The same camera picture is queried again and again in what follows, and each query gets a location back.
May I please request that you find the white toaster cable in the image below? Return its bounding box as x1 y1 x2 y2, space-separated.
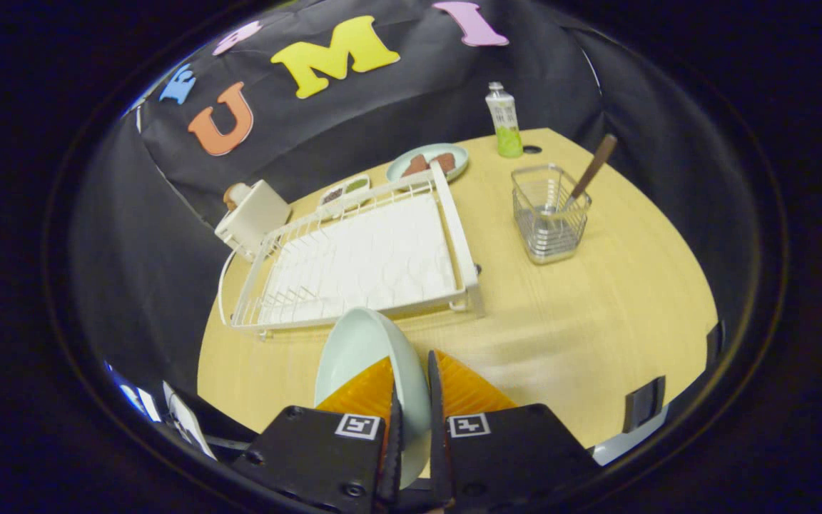
217 250 240 328

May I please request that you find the green label drink bottle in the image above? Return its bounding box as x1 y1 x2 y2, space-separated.
484 81 524 159

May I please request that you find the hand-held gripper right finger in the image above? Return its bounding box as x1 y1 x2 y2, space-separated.
427 348 602 514

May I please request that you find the brown handled spoon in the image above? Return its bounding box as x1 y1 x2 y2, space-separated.
561 133 619 213

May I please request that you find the black table clamp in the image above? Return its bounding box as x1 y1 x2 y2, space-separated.
623 376 667 434

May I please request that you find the pale green plate with food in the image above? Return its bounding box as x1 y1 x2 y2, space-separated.
385 143 470 183

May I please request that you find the small white divided dish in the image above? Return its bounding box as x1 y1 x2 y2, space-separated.
317 173 372 215

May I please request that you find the white dish rack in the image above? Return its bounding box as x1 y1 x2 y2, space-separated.
229 161 486 336

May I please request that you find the wire mesh basket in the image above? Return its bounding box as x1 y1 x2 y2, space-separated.
511 164 592 266

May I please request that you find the white toaster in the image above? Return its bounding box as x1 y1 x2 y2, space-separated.
214 179 292 261

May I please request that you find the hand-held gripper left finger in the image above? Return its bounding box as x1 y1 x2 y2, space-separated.
231 356 405 514

